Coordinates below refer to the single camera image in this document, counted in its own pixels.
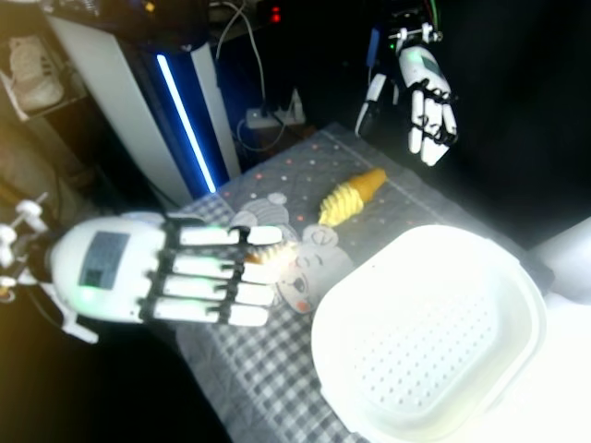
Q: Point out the black box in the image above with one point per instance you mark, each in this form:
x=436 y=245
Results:
x=138 y=23

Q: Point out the white tower with blue light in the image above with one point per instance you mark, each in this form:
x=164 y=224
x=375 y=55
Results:
x=115 y=101

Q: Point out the white shoe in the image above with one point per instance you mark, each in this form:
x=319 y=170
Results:
x=34 y=78

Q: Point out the yellow swirl ice cream toy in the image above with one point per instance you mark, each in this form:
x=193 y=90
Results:
x=351 y=194

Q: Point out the white power strip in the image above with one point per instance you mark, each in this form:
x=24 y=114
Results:
x=258 y=119

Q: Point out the black device with red lights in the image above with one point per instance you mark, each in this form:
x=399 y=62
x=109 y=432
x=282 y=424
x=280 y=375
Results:
x=275 y=14

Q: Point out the white perforated basket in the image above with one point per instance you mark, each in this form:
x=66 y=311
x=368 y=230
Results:
x=415 y=346

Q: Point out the grey quilt with printed bear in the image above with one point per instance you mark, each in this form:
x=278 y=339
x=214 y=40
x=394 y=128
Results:
x=277 y=369

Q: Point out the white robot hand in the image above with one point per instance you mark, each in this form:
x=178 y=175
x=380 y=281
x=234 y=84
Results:
x=422 y=64
x=111 y=263

